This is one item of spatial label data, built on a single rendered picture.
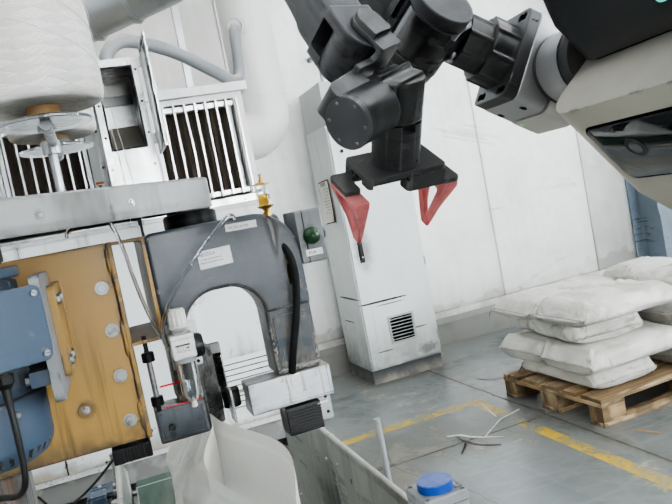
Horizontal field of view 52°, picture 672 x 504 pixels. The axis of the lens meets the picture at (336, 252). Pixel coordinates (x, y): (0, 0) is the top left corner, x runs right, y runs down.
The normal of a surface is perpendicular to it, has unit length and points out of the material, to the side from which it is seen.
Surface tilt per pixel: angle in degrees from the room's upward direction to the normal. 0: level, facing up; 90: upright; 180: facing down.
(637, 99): 130
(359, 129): 106
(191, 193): 90
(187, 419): 90
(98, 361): 90
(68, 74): 90
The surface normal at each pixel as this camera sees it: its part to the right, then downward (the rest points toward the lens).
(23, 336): 0.68, -0.08
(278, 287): 0.33, 0.00
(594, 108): -0.60, 0.79
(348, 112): -0.60, 0.45
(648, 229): -0.93, 0.20
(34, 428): 0.91, -0.13
